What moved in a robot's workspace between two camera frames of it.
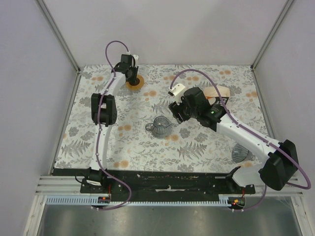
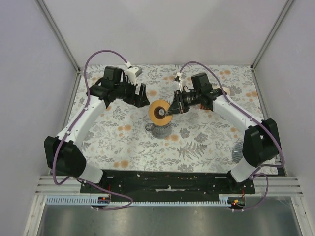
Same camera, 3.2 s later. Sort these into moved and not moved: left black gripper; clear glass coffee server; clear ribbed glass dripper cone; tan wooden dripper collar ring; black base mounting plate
Moved: tan wooden dripper collar ring; left black gripper
Not moved: clear glass coffee server; clear ribbed glass dripper cone; black base mounting plate
